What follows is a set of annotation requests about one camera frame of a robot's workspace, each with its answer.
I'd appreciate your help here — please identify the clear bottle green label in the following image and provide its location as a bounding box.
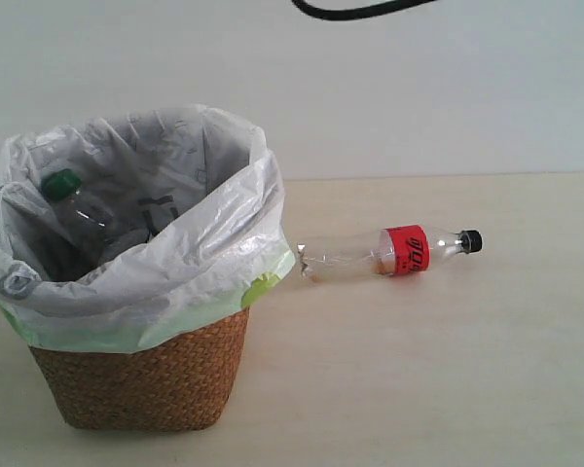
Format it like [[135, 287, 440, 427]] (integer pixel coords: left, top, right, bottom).
[[39, 168, 152, 269]]

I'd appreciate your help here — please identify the white green plastic bin liner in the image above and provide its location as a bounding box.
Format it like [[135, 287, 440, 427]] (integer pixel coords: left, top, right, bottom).
[[0, 104, 295, 353]]

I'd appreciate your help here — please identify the woven wicker waste basket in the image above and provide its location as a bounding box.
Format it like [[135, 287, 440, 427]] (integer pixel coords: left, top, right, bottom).
[[30, 309, 249, 432]]

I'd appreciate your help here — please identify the clear bottle red label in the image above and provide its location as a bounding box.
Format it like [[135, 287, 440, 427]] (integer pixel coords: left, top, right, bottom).
[[296, 224, 483, 283]]

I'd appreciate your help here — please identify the black cable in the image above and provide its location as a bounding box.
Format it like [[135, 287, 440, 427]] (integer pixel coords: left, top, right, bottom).
[[290, 0, 442, 22]]

